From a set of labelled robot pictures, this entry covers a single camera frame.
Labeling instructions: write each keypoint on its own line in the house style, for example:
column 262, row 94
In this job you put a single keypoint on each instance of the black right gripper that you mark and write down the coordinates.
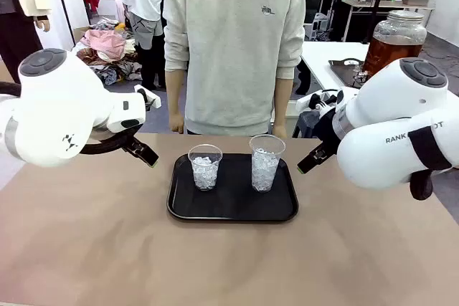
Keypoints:
column 329, row 128

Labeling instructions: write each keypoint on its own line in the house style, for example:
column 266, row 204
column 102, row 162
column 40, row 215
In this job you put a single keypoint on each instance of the tall clear iced cup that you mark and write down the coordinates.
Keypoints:
column 264, row 170

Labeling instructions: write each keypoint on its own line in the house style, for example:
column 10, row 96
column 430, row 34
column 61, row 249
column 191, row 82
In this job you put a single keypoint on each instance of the short clear iced cup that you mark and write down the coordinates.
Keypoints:
column 206, row 173

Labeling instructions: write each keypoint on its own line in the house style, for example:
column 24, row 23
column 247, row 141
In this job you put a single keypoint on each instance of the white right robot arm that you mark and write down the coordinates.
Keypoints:
column 387, row 105

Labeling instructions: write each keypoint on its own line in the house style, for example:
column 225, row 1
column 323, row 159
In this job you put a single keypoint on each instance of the person's right forearm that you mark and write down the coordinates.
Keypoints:
column 175, row 91

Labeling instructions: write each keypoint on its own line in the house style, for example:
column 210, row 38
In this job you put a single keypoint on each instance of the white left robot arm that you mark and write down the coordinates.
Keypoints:
column 54, row 105

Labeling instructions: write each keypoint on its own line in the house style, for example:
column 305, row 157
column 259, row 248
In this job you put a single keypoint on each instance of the person's left forearm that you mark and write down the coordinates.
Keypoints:
column 283, row 101

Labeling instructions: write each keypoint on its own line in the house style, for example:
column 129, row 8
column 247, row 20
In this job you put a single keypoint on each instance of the glass tea drink dispenser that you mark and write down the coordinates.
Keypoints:
column 394, row 44

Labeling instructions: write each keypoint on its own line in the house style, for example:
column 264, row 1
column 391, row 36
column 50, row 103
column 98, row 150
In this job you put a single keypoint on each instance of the person's left hand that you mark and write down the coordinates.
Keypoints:
column 279, row 132

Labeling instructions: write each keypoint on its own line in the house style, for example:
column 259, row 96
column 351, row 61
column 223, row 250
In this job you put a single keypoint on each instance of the person's right hand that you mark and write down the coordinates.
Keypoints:
column 176, row 123

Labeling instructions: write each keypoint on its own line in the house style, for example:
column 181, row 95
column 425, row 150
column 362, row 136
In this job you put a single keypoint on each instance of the dark grey plastic stool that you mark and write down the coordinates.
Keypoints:
column 305, row 123

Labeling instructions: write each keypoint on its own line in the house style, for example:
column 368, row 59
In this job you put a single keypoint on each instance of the black plastic serving tray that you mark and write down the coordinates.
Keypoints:
column 233, row 202

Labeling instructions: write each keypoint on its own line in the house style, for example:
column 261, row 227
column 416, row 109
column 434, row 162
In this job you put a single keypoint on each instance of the dark metal tray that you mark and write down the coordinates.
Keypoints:
column 346, row 69

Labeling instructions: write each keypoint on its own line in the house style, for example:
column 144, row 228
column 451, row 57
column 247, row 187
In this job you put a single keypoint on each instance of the white side table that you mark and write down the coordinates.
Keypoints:
column 330, row 58

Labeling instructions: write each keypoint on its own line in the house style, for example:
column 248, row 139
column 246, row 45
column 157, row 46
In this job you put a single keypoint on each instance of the pile of mixed clothes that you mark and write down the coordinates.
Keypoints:
column 107, row 51

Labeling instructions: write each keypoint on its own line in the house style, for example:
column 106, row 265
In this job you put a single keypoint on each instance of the person in grey sweatshirt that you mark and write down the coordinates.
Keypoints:
column 233, row 51

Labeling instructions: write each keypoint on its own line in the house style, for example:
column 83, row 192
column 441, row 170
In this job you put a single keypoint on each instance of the grey computer case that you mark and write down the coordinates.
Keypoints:
column 319, row 26

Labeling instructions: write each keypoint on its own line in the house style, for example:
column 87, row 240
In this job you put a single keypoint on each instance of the background work desk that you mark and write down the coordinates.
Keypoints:
column 358, row 4

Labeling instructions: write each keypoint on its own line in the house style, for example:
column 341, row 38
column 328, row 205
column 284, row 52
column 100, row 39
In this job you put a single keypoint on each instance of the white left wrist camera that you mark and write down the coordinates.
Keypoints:
column 152, row 100

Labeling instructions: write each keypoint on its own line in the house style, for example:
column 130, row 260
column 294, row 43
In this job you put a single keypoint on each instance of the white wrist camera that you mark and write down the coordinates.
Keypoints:
column 305, row 102
column 152, row 100

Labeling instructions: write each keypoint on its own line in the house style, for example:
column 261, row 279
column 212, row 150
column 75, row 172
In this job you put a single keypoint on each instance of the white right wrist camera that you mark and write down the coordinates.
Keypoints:
column 305, row 102

